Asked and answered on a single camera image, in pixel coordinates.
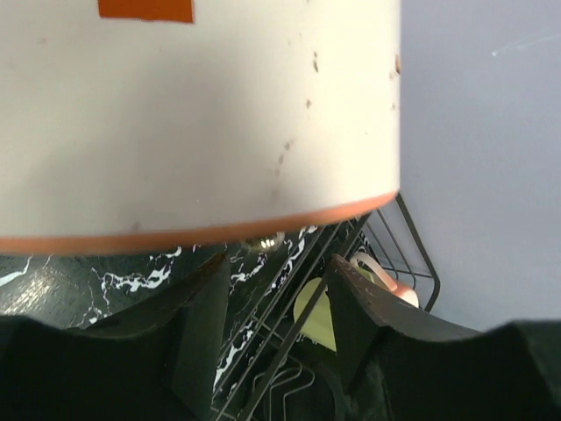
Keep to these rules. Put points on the black wire basket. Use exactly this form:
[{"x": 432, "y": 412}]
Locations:
[{"x": 267, "y": 370}]

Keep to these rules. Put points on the yellow faceted cup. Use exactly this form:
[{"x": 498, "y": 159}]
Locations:
[{"x": 318, "y": 327}]

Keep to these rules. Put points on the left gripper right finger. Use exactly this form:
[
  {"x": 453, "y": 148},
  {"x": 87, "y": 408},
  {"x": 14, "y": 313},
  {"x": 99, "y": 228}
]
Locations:
[{"x": 401, "y": 363}]

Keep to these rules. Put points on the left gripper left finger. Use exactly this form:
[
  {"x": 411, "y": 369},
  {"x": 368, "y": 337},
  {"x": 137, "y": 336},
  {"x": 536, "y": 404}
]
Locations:
[{"x": 156, "y": 360}]

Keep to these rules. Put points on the pink ribbed cup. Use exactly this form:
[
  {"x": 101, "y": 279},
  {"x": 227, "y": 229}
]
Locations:
[{"x": 375, "y": 273}]

